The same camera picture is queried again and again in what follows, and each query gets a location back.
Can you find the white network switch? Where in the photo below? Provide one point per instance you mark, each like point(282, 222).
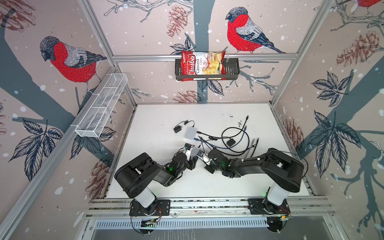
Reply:
point(195, 151)
point(190, 133)

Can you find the aluminium mounting rail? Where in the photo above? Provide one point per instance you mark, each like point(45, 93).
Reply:
point(304, 206)

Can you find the white wire mesh shelf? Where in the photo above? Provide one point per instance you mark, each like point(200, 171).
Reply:
point(99, 112)

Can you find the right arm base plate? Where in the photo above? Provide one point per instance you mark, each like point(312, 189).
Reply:
point(261, 206)

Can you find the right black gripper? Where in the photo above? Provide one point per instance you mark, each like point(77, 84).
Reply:
point(209, 169)

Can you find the red cassava chips bag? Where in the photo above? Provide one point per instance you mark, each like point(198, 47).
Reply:
point(201, 63)

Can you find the black power adapter with cord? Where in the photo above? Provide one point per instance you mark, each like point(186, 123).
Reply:
point(178, 127)

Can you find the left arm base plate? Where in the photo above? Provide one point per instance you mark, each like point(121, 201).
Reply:
point(157, 208)

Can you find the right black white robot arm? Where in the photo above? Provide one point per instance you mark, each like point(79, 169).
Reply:
point(286, 171)

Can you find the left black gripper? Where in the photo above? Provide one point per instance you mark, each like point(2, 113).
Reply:
point(192, 164)

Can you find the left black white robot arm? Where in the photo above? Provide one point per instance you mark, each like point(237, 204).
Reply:
point(135, 176)

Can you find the black wall basket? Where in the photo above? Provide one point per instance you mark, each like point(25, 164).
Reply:
point(230, 71)

